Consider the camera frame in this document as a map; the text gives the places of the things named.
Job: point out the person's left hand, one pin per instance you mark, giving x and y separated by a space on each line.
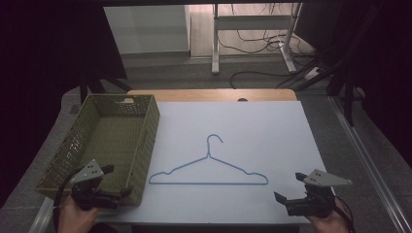
74 218

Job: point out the aluminium rail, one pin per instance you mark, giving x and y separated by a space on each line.
42 216
369 165

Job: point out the white paper sheet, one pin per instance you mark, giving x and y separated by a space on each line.
265 136

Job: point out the white desk frame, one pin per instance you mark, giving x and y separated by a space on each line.
252 22

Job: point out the wooden table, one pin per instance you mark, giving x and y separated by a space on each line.
210 95

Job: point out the dark curtain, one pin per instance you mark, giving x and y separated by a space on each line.
392 64
39 64

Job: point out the white cabinet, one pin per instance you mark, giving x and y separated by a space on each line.
145 29

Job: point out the green woven plastic basket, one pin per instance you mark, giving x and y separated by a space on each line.
113 139

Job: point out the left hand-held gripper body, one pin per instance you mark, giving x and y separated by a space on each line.
86 174

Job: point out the black metal stand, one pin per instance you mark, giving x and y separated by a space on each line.
349 97

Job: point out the person's right hand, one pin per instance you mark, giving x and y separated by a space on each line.
328 223

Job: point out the white power strip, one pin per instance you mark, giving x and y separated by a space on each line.
312 73

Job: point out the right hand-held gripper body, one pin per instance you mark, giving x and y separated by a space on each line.
324 178

